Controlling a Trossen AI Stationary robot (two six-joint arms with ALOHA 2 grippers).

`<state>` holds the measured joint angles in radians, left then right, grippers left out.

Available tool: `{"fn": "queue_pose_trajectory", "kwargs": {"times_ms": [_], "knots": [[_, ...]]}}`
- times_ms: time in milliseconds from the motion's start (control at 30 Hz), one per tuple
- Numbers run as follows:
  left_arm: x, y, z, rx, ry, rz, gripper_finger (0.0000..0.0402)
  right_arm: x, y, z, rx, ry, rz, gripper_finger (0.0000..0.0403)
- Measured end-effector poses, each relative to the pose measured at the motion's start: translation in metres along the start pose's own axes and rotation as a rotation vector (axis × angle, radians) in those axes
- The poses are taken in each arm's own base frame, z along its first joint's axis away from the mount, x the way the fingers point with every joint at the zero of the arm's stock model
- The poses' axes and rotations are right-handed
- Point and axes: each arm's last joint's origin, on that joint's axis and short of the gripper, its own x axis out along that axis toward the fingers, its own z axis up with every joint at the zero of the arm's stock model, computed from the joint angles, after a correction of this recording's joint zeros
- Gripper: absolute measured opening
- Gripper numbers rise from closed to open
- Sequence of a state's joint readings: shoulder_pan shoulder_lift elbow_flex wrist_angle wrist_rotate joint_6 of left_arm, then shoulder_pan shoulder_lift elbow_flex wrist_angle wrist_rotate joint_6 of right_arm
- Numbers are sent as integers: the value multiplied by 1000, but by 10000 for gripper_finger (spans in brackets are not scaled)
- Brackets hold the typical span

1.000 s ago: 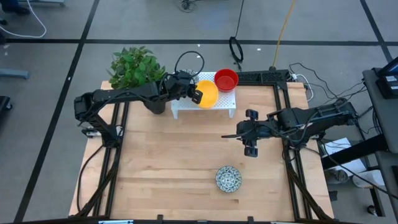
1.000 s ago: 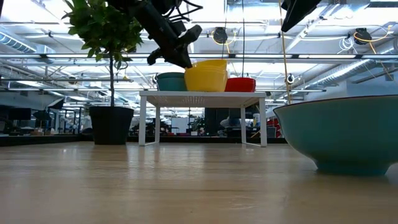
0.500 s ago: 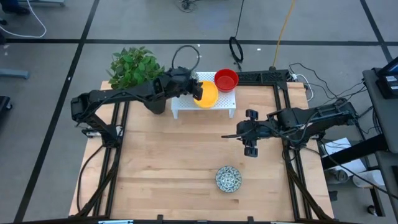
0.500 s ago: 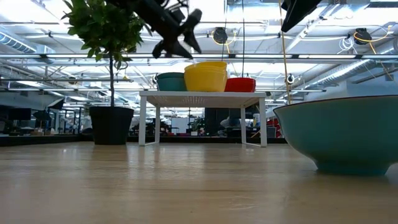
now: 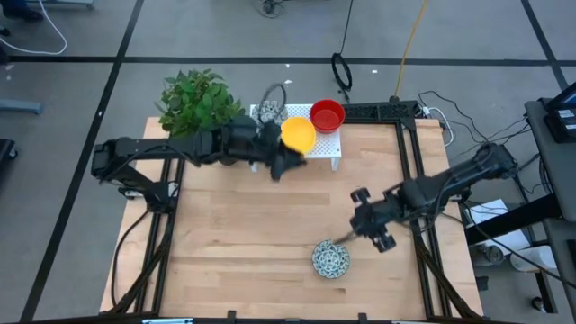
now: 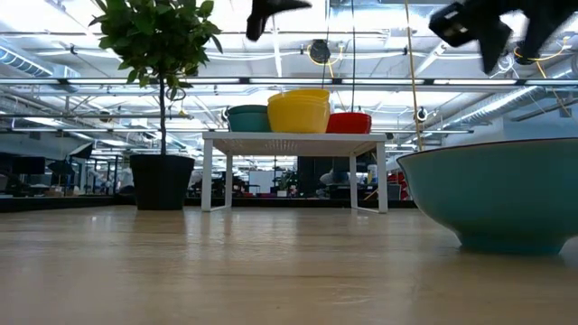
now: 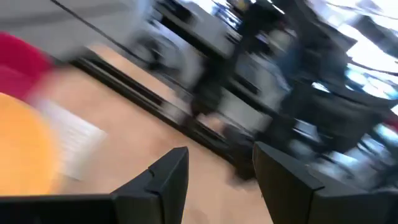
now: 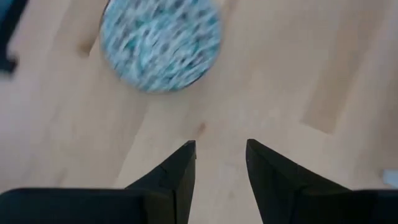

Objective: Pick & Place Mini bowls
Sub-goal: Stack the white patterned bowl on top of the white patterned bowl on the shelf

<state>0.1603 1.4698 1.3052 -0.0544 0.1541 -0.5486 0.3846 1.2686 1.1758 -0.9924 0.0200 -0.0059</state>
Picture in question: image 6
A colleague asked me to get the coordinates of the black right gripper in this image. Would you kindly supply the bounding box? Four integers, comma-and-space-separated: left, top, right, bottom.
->
428, 0, 578, 76

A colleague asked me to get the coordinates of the red mini bowl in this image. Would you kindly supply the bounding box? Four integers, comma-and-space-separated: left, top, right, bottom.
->
327, 117, 372, 135
325, 112, 373, 121

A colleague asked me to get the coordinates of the white perforated metal rack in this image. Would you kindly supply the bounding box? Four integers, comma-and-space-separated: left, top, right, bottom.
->
200, 131, 389, 214

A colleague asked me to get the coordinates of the green potted plant black pot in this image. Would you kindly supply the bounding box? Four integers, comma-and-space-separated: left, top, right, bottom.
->
88, 0, 224, 212

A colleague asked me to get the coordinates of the silver ventilation duct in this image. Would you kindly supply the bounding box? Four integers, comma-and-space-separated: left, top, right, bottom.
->
444, 83, 578, 130

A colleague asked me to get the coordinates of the black ceiling cable reel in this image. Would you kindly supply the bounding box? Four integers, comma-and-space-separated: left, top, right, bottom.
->
309, 39, 332, 64

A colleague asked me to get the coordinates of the yellow hanging cable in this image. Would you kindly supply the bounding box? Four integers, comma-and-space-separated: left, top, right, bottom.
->
404, 0, 425, 153

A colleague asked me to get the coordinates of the grey ribbed ceiling duct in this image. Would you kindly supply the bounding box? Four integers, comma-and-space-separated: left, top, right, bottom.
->
0, 44, 55, 78

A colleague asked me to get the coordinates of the black aluminium table frame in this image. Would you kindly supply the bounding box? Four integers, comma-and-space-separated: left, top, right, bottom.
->
0, 194, 419, 214

